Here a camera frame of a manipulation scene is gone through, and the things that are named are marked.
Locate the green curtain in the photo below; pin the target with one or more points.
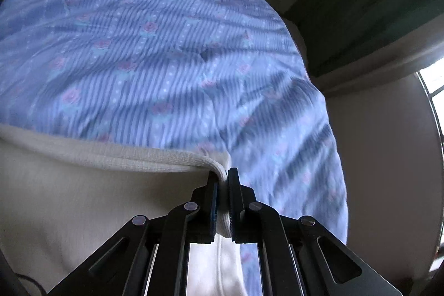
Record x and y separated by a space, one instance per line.
364 4

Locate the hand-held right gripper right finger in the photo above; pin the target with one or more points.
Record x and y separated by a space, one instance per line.
233 206

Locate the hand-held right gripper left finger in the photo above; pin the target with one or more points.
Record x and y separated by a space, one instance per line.
215 202

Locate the white pants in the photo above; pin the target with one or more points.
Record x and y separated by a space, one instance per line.
86 199

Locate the blue striped floral duvet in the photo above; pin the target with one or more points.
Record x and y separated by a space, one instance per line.
156 56

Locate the window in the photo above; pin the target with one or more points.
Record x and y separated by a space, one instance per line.
435 81

